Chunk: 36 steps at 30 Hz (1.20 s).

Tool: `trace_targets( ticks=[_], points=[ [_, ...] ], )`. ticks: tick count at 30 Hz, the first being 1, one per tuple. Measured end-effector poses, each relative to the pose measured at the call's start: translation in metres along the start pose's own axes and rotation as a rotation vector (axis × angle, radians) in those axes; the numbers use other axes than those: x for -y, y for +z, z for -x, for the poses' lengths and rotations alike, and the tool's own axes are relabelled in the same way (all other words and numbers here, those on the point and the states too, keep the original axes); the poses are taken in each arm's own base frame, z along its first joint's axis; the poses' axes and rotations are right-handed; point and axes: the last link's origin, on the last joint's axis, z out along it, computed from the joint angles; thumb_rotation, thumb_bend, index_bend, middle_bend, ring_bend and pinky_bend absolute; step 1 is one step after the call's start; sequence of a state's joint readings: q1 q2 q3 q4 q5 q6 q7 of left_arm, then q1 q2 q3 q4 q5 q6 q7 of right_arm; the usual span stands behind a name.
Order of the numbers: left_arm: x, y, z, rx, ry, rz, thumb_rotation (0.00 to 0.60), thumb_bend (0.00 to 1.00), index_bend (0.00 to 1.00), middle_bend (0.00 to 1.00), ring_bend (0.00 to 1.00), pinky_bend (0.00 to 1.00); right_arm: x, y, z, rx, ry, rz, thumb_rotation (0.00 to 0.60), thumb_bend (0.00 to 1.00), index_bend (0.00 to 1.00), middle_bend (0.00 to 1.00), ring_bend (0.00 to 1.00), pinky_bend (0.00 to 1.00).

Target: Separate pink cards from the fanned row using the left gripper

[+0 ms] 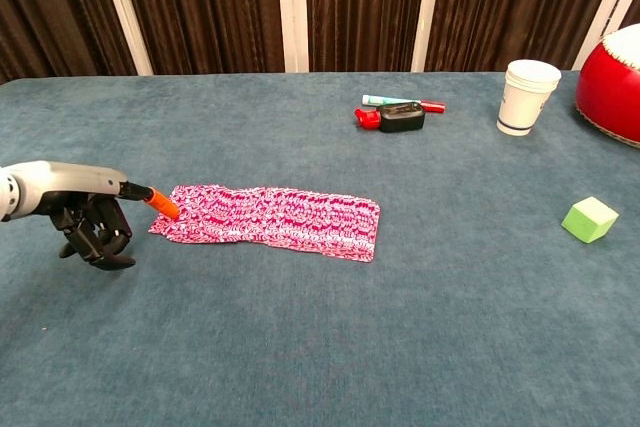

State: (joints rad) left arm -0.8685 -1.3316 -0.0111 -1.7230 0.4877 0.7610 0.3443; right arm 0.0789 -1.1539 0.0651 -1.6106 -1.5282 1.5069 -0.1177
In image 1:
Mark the teal marker with red cap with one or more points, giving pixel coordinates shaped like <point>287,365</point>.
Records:
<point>395,100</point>

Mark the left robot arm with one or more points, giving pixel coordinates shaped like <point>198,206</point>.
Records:
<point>4,194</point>

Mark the red white ball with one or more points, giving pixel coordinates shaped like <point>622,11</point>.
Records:
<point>610,92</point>

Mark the blue felt table mat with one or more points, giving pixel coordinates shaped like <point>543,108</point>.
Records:
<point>320,337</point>

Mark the black case with red cap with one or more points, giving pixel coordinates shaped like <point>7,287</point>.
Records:
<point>400,119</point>

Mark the pink patterned cloth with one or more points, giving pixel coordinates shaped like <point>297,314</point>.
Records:
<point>290,222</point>

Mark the orange rubber fingertip cover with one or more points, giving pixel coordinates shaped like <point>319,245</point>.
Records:
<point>162,203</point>

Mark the white paper cup stack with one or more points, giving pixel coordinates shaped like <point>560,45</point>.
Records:
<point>525,102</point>

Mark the dark brown curtain panel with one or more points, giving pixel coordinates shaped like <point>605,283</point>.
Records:
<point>200,7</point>
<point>55,12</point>
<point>515,2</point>
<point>365,7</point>

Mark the white screen frame post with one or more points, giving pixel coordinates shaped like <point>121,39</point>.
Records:
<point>125,12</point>
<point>427,7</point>
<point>605,7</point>
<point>292,7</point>

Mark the green foam cube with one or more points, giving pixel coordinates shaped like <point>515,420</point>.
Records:
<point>587,222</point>

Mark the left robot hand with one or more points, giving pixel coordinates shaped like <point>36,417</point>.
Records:
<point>75,182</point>

